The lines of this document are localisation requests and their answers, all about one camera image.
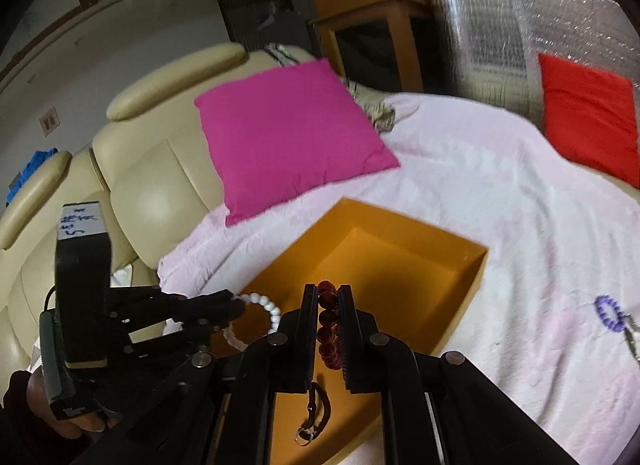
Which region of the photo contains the patterned cloth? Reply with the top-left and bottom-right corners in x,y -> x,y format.
345,79 -> 398,134

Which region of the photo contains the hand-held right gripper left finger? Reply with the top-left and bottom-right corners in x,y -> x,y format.
100,284 -> 321,465

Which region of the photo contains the blue cloth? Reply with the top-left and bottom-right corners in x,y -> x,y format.
5,147 -> 61,206

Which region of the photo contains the black cord bracelet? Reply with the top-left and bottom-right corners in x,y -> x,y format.
294,381 -> 332,448

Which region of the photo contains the beige leather sofa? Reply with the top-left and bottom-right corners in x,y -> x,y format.
0,42 -> 321,371

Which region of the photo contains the person's left hand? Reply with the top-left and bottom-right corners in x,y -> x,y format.
5,370 -> 110,440

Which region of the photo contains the magenta pillow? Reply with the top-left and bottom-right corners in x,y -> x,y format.
194,57 -> 402,228

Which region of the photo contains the orange box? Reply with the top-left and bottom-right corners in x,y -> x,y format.
207,197 -> 490,465

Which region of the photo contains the dark metal bracelet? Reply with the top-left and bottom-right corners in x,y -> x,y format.
620,315 -> 640,363

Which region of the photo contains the purple bead bracelet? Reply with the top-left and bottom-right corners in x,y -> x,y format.
594,295 -> 625,333

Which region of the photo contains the wall switch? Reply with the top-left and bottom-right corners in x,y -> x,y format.
40,107 -> 62,136

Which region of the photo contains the red bead bracelet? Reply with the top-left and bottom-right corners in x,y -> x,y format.
315,281 -> 346,371

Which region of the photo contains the white bead bracelet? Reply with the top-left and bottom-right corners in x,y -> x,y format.
222,291 -> 282,351

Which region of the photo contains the red pillow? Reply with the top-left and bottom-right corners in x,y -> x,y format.
537,52 -> 640,190

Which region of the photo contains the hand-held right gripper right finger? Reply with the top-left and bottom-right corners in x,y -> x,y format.
337,285 -> 591,465

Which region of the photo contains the silver foil mat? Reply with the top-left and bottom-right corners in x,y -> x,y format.
425,0 -> 640,130

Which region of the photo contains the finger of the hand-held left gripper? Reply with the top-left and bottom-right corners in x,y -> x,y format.
117,317 -> 238,361
107,286 -> 247,328

